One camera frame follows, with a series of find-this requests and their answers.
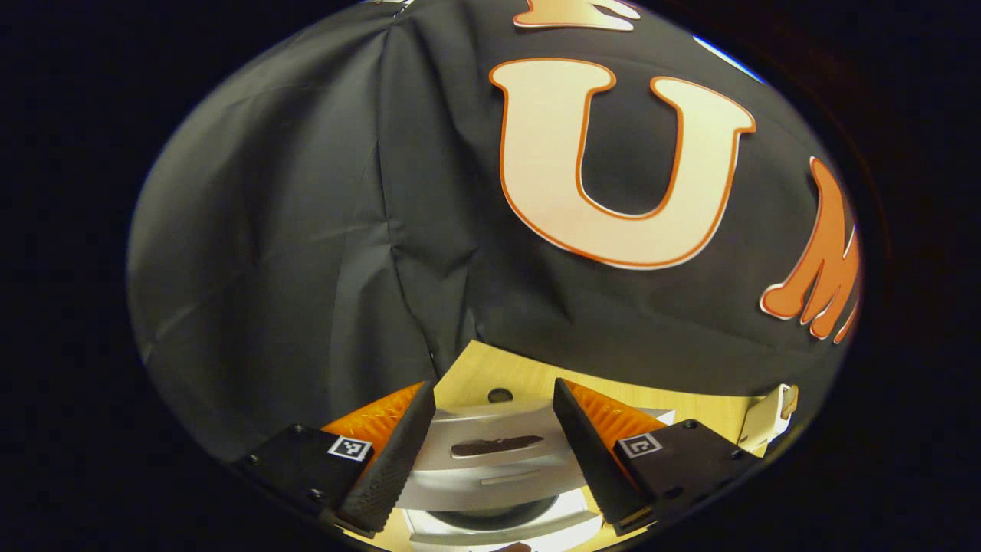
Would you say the white toaster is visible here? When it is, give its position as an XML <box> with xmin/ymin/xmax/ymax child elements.
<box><xmin>740</xmin><ymin>385</ymin><xmax>794</xmax><ymax>453</ymax></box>

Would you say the white rice cooker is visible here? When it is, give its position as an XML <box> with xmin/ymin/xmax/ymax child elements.
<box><xmin>397</xmin><ymin>402</ymin><xmax>679</xmax><ymax>551</ymax></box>

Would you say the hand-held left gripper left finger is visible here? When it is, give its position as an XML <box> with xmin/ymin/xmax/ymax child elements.
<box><xmin>230</xmin><ymin>379</ymin><xmax>436</xmax><ymax>539</ymax></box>

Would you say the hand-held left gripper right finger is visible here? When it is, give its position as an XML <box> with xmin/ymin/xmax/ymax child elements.
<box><xmin>552</xmin><ymin>377</ymin><xmax>760</xmax><ymax>536</ymax></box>

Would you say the black backdrop cloth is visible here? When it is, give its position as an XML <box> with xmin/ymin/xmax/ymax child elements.
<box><xmin>126</xmin><ymin>0</ymin><xmax>863</xmax><ymax>465</ymax></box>

